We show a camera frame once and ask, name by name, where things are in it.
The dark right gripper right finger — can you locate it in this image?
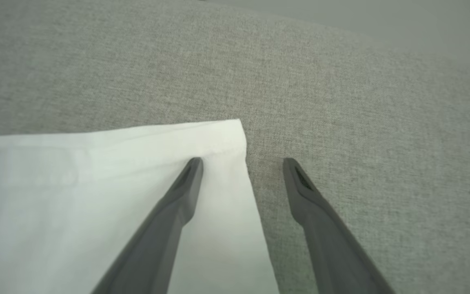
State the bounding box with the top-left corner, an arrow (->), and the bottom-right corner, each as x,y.
282,158 -> 397,294

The grey fabric sofa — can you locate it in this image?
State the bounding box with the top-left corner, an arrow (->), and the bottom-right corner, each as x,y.
0,0 -> 470,294

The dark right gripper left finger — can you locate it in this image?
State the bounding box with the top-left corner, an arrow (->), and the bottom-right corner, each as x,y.
90,157 -> 204,294

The red shorts white side panel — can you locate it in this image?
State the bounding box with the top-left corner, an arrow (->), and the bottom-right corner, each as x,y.
0,119 -> 280,294

